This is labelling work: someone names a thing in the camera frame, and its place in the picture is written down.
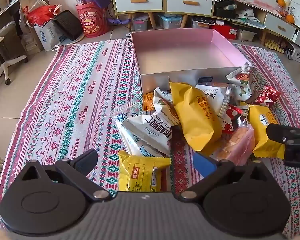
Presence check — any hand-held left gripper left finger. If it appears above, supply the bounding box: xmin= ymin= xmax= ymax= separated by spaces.
xmin=21 ymin=148 xmax=113 ymax=202

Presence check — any red round bucket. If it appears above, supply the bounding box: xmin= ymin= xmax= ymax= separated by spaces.
xmin=76 ymin=1 xmax=110 ymax=38

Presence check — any red flat box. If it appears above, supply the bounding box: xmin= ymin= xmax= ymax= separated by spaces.
xmin=211 ymin=23 xmax=237 ymax=40

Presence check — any tall shelf cabinet white drawer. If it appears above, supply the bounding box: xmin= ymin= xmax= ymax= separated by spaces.
xmin=109 ymin=0 xmax=166 ymax=30

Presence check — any yellow snack packet blue emblem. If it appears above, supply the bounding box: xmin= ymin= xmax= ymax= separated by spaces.
xmin=247 ymin=104 xmax=286 ymax=159

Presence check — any clear storage box black lid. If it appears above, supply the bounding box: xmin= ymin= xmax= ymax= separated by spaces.
xmin=191 ymin=17 xmax=214 ymax=30

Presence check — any white paper bag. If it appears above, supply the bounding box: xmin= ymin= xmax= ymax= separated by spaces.
xmin=32 ymin=19 xmax=65 ymax=52

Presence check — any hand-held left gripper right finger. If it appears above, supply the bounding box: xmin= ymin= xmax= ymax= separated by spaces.
xmin=177 ymin=151 xmax=268 ymax=203

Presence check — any patterned woven mat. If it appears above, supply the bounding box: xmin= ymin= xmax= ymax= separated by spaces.
xmin=0 ymin=39 xmax=300 ymax=235

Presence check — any low cabinet white drawer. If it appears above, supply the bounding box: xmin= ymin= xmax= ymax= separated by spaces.
xmin=164 ymin=0 xmax=215 ymax=29

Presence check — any long low wooden stand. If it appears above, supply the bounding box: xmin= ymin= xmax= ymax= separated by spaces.
xmin=214 ymin=0 xmax=300 ymax=54

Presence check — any long yellow snack packet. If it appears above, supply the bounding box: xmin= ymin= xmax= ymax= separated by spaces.
xmin=169 ymin=81 xmax=223 ymax=152

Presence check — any white paw print snack packet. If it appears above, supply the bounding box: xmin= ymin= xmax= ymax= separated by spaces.
xmin=195 ymin=83 xmax=232 ymax=117

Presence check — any red plastic bag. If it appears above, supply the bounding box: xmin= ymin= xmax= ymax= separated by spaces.
xmin=23 ymin=4 xmax=62 ymax=27

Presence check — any white fruit print snack packet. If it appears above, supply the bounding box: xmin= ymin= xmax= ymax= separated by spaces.
xmin=226 ymin=62 xmax=256 ymax=102

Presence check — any clear storage box blue lid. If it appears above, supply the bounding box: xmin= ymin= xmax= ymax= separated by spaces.
xmin=157 ymin=14 xmax=183 ymax=30

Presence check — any black mesh basket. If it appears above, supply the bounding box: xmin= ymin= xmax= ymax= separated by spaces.
xmin=52 ymin=10 xmax=83 ymax=42

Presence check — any white office chair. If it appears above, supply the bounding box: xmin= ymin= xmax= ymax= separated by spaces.
xmin=0 ymin=20 xmax=29 ymax=94

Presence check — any pink clear cake packet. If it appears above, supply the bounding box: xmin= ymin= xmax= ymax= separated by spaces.
xmin=211 ymin=116 xmax=256 ymax=166

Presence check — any yellow snack packet red label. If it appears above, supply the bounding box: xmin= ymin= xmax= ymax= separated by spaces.
xmin=118 ymin=151 xmax=172 ymax=193

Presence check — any clear blue bread packet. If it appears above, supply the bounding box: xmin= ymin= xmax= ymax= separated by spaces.
xmin=110 ymin=105 xmax=170 ymax=157

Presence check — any pink cardboard box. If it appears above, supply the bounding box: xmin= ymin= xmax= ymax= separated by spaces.
xmin=130 ymin=29 xmax=252 ymax=95

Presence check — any white nut snack packet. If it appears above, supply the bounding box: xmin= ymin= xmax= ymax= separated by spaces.
xmin=128 ymin=115 xmax=173 ymax=157
xmin=153 ymin=87 xmax=180 ymax=126

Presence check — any red foil snack packet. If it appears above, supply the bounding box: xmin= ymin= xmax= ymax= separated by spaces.
xmin=220 ymin=104 xmax=249 ymax=134
xmin=254 ymin=85 xmax=282 ymax=107

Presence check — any golden orange snack packet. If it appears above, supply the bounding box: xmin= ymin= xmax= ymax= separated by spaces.
xmin=142 ymin=91 xmax=157 ymax=112

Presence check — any clear storage box grey lid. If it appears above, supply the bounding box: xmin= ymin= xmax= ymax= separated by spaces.
xmin=132 ymin=14 xmax=150 ymax=32

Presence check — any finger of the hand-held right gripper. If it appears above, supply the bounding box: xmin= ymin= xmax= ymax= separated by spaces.
xmin=266 ymin=123 xmax=300 ymax=145

